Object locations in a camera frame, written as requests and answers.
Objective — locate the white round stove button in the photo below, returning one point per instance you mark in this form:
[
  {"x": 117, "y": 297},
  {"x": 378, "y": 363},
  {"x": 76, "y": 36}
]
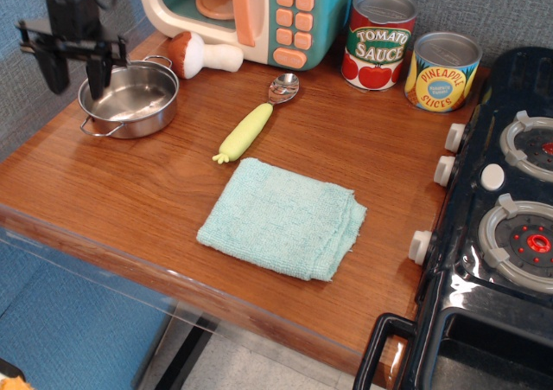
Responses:
[{"x": 492, "y": 177}]

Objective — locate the light teal folded cloth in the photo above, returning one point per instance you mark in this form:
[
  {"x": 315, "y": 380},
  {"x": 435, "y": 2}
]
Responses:
[{"x": 285, "y": 222}]

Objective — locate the black toy stove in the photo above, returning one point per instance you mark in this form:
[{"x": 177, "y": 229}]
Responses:
[{"x": 484, "y": 301}]

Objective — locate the white stove knob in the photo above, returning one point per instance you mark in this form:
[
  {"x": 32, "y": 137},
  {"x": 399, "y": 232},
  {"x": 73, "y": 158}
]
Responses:
[
  {"x": 443, "y": 170},
  {"x": 419, "y": 246},
  {"x": 454, "y": 137}
]

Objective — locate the teal toy microwave oven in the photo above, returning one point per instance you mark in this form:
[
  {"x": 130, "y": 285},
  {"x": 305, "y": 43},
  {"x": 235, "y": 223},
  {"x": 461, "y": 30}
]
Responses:
[{"x": 293, "y": 34}]

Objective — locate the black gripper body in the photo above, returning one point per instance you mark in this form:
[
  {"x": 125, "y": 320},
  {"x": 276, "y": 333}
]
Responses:
[{"x": 38, "y": 39}]

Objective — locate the pineapple slices toy can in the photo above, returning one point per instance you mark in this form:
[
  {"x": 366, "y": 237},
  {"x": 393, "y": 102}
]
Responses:
[{"x": 442, "y": 70}]

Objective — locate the white stove knob front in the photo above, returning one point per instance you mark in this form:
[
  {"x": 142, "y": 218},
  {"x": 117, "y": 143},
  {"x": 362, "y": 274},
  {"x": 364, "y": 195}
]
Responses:
[{"x": 419, "y": 246}]

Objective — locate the plush brown mushroom toy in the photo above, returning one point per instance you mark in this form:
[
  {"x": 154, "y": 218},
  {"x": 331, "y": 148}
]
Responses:
[{"x": 189, "y": 54}]

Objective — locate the white stove knob middle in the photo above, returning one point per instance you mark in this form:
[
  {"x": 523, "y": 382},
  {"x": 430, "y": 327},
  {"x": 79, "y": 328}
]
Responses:
[{"x": 443, "y": 170}]

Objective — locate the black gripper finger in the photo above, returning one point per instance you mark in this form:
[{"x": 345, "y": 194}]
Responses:
[
  {"x": 54, "y": 69},
  {"x": 99, "y": 76}
]

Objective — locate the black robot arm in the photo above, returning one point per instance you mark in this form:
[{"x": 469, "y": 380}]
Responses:
[{"x": 73, "y": 31}]

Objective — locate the small steel pan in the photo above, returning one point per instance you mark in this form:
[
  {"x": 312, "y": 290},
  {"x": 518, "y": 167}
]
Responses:
[{"x": 140, "y": 100}]

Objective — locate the orange plush toy corner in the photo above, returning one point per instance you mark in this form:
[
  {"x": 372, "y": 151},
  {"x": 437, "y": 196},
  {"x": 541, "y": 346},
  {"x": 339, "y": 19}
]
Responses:
[{"x": 14, "y": 383}]

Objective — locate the spoon with green corn handle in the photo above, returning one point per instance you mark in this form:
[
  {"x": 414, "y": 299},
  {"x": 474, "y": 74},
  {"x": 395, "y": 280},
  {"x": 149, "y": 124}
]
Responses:
[{"x": 282, "y": 89}]

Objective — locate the black table leg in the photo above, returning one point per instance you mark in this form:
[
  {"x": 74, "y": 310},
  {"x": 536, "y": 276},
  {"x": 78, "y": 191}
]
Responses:
[{"x": 184, "y": 361}]

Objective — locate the white stove knob rear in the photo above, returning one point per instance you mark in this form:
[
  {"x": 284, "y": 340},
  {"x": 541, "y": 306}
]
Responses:
[{"x": 454, "y": 137}]

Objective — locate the tomato sauce toy can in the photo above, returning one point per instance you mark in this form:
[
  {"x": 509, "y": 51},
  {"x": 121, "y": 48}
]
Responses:
[{"x": 378, "y": 36}]

